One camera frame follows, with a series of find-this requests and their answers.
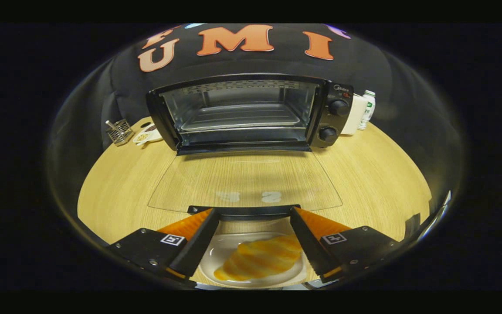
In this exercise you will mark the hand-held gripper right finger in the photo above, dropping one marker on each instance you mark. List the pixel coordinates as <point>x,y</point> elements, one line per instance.
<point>307,242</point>

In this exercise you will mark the black toaster oven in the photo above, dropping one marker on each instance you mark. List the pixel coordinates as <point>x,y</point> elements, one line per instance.
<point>334,120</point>

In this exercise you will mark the white divided snack dish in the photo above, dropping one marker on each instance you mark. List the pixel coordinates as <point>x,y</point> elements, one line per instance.
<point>146,135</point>

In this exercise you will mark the white bottle green label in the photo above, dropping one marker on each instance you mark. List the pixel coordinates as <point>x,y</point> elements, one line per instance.
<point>368,109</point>

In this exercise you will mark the golden croissant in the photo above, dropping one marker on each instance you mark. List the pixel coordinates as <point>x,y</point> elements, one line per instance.
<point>259,259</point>

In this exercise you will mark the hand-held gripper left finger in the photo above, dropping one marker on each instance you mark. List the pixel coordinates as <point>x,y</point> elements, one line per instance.
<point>201,242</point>

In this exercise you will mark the white toaster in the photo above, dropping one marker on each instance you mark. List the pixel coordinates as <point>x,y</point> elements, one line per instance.
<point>355,115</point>

